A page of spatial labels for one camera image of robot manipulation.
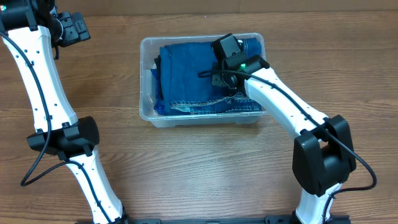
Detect blue green sparkly fabric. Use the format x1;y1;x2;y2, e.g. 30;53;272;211
151;68;165;115

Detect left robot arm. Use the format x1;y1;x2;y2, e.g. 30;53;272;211
1;0;130;223

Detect clear plastic storage bin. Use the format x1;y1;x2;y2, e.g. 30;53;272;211
139;35;267;128

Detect black cloth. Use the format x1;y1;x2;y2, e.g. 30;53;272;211
154;55;161;76

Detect blue denim jeans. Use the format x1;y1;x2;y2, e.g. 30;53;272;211
159;42;262;116

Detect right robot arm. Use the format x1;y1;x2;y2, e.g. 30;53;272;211
211;34;356;223

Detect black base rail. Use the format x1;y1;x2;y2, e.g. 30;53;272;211
77;214;352;224

